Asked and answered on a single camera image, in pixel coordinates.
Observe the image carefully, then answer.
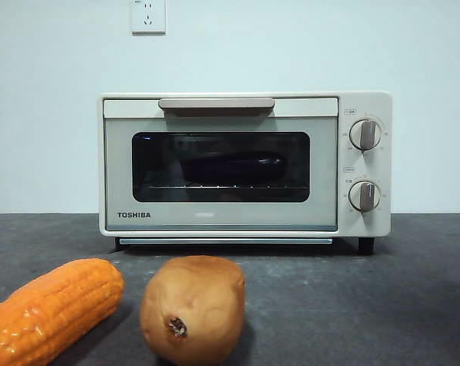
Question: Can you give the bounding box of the orange corn cob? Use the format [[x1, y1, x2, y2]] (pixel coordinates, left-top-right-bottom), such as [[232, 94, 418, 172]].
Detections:
[[0, 258, 125, 366]]

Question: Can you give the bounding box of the silver oven crumb tray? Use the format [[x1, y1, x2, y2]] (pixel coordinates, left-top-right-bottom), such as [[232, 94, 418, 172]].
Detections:
[[117, 236, 334, 246]]

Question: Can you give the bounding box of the cream oven knob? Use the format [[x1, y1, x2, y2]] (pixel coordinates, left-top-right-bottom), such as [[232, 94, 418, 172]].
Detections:
[[349, 118, 383, 151], [347, 180, 382, 214]]

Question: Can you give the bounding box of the cream Toshiba toaster oven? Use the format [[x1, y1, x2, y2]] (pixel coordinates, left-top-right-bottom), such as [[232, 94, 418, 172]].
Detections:
[[97, 91, 393, 255]]

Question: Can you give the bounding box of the white wall socket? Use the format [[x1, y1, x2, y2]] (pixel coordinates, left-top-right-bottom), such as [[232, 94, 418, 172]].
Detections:
[[131, 0, 166, 37]]

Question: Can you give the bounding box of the black oven foot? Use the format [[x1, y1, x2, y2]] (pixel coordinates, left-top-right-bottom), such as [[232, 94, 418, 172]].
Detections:
[[358, 236, 376, 255]]

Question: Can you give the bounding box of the brown potato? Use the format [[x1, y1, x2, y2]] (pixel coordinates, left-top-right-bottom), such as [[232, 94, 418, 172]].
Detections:
[[139, 255, 246, 366]]

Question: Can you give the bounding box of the metal oven rack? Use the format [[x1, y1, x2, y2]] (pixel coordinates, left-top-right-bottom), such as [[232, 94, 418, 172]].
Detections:
[[145, 183, 309, 191]]

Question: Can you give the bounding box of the glass oven door with handle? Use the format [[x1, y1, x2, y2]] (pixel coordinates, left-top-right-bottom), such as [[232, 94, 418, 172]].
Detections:
[[102, 97, 339, 232]]

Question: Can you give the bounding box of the dark purple eggplant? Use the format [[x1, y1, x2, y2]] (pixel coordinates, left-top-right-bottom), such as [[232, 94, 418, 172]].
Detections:
[[179, 150, 288, 190]]

